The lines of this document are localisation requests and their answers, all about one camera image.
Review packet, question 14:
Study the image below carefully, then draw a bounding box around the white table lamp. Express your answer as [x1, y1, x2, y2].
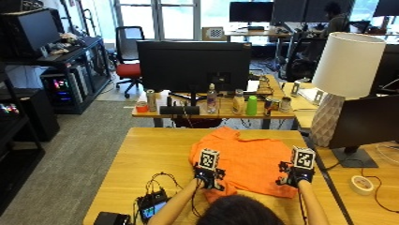
[309, 31, 389, 148]

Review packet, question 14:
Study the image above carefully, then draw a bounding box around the person's right hand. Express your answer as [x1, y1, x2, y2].
[276, 160, 316, 188]

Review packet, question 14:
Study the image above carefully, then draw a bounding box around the red office chair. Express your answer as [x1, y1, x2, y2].
[113, 25, 147, 99]

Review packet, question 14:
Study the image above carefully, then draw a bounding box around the black computer tower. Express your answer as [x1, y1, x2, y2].
[40, 68, 91, 109]

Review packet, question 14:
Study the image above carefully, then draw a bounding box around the person's left hand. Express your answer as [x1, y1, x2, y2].
[192, 165, 228, 192]

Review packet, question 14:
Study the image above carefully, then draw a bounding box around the checkerboard calibration board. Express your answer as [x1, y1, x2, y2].
[201, 26, 230, 42]

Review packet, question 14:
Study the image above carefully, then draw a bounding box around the black speaker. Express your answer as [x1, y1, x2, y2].
[16, 88, 62, 143]

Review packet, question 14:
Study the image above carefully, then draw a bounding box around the black background monitor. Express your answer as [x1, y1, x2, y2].
[229, 1, 276, 23]

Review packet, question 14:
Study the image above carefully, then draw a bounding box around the black box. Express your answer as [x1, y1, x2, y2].
[92, 211, 133, 225]

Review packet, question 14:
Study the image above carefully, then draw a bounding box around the clear water bottle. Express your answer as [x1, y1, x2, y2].
[207, 82, 220, 114]

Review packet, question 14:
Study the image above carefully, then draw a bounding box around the orange shirt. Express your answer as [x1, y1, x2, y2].
[189, 126, 300, 204]

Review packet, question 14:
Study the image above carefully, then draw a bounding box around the black monitor on shelf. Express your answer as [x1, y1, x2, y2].
[0, 7, 64, 59]

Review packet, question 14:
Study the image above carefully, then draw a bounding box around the glass jar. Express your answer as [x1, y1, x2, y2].
[278, 96, 293, 113]

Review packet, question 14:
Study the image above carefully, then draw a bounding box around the green cup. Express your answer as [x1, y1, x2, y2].
[245, 95, 260, 117]

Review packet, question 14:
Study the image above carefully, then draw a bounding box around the person's head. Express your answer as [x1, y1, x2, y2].
[196, 194, 288, 225]

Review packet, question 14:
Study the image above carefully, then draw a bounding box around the large black monitor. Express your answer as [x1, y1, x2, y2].
[136, 40, 253, 115]

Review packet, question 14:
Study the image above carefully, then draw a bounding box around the black monitor with stand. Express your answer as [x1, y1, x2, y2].
[329, 94, 399, 169]

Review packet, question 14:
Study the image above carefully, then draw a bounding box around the black office chair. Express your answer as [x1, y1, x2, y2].
[278, 37, 330, 83]

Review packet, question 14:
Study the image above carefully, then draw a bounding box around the black cable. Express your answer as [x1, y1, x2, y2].
[144, 171, 185, 201]

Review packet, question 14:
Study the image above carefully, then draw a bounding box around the red cable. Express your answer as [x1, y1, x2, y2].
[361, 168, 399, 215]

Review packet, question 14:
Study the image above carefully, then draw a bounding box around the wooden desk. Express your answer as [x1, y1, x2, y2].
[131, 74, 297, 129]

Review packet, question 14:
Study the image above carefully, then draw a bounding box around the white tape roll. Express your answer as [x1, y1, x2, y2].
[349, 174, 375, 197]

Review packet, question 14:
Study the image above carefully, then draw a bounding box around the black device with screen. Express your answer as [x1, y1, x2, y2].
[136, 189, 171, 224]

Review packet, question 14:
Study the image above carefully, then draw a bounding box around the orange small container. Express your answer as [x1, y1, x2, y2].
[135, 100, 151, 113]

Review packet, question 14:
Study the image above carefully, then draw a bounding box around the white marker cube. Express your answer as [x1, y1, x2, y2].
[290, 145, 317, 171]
[197, 148, 221, 172]

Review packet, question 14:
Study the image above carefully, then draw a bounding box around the black shelf unit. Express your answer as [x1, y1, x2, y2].
[0, 36, 112, 115]

